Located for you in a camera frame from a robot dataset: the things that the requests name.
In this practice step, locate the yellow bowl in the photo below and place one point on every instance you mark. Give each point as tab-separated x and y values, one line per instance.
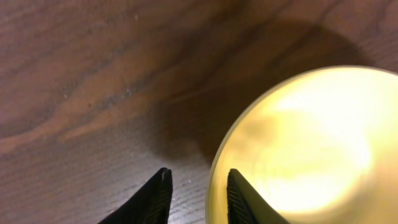
320	147

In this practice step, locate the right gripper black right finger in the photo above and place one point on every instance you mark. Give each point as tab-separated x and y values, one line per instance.
245	205

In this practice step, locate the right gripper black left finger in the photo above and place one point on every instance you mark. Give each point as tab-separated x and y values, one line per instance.
149	205

